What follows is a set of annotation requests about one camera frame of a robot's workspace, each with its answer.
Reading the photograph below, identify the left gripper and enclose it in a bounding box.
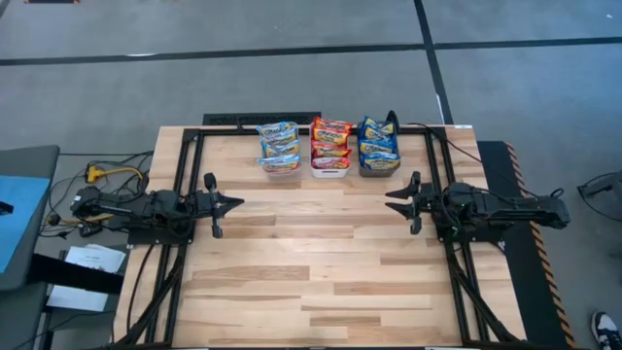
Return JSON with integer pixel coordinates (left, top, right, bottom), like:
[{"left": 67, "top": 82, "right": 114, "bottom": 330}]
[{"left": 196, "top": 172, "right": 246, "bottom": 239}]

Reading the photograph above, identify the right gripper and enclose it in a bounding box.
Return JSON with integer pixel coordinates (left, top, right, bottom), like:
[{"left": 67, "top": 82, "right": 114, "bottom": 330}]
[{"left": 386, "top": 170, "right": 438, "bottom": 235}]

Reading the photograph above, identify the dark grey plastic bin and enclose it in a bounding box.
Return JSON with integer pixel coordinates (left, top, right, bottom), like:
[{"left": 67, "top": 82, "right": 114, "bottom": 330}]
[{"left": 357, "top": 116, "right": 403, "bottom": 179}]

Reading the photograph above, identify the clear plastic bin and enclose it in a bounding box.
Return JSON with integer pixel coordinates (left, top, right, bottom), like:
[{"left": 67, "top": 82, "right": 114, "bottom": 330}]
[{"left": 256, "top": 121, "right": 303, "bottom": 177}]

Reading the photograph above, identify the white plastic bin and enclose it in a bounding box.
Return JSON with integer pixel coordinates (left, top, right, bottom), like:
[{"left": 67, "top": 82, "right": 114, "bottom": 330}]
[{"left": 308, "top": 119, "right": 352, "bottom": 180}]

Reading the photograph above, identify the white paper sheet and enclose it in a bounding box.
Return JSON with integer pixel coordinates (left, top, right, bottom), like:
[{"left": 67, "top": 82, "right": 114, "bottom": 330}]
[
  {"left": 64, "top": 244, "right": 127, "bottom": 274},
  {"left": 46, "top": 284, "right": 111, "bottom": 313}
]

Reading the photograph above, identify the hazard-striped black floor mat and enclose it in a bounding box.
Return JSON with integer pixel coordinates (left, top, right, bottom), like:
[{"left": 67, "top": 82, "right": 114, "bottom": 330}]
[{"left": 478, "top": 139, "right": 578, "bottom": 350}]

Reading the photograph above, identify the black beam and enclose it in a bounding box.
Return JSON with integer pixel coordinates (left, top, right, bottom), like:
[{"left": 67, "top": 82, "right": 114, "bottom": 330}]
[{"left": 28, "top": 252, "right": 125, "bottom": 296}]

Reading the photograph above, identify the grey desk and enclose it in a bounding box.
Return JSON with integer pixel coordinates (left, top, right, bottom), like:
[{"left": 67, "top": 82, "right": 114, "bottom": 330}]
[{"left": 0, "top": 144, "right": 61, "bottom": 293}]

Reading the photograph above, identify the blue sheet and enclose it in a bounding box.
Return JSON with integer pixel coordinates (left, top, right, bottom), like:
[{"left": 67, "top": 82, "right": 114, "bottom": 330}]
[{"left": 0, "top": 174, "right": 52, "bottom": 274}]

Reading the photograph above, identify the person's shoe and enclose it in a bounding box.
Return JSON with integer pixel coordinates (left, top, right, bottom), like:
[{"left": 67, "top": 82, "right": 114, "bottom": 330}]
[{"left": 590, "top": 310, "right": 622, "bottom": 350}]

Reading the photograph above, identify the black table frame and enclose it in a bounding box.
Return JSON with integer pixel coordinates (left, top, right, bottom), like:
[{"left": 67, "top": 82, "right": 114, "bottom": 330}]
[{"left": 114, "top": 124, "right": 531, "bottom": 350}]

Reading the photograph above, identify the yellow extension cord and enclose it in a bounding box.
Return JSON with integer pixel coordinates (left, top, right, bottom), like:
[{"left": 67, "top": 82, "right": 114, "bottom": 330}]
[{"left": 85, "top": 163, "right": 146, "bottom": 185}]

